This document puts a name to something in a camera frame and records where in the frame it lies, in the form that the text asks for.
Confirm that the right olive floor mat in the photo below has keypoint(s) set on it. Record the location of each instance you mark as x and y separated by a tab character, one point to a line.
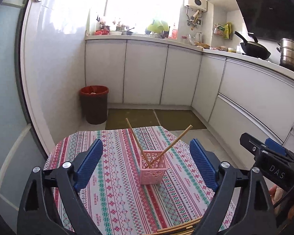
178	119

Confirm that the black wok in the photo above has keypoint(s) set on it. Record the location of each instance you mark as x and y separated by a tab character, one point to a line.
253	48

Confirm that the pink perforated utensil basket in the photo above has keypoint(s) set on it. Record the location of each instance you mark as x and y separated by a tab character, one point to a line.
154	174

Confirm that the red bowl on counter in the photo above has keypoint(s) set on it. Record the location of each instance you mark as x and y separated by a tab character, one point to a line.
101	32

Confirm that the olive floor mat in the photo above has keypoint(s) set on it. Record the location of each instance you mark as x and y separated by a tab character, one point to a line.
178	119
116	118

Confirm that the left olive floor mat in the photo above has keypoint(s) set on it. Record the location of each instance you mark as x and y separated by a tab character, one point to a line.
116	118

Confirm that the glass sliding door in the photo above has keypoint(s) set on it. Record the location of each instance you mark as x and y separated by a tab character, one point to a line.
19	149

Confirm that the red brown trash bin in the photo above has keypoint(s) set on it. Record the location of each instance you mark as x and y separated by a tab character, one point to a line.
94	102

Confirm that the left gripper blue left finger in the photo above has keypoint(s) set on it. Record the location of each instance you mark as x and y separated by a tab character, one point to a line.
85	164

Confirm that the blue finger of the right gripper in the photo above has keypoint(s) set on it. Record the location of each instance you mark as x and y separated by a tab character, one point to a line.
252	144
274	146

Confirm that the wooden chopstick four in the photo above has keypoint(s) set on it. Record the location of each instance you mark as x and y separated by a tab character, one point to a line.
184	230

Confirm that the wooden chopstick three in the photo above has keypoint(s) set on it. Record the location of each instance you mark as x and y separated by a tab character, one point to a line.
180	226

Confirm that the person's hand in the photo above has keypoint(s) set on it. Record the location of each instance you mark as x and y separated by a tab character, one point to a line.
276	194

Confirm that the stainless steel steamer pot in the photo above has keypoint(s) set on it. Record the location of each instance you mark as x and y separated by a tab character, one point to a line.
286	49

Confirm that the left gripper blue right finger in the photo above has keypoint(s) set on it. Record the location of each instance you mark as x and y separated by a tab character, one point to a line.
207	163

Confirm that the patterned tablecloth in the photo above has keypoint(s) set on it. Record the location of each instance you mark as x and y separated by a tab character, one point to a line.
114	197

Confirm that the black range hood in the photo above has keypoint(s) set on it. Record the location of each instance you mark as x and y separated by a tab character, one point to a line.
268	19

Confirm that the wooden chopstick one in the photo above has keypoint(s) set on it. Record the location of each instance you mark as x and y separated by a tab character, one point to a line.
138	144

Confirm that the wooden chopstick two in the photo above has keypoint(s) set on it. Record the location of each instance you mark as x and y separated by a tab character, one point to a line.
172	144

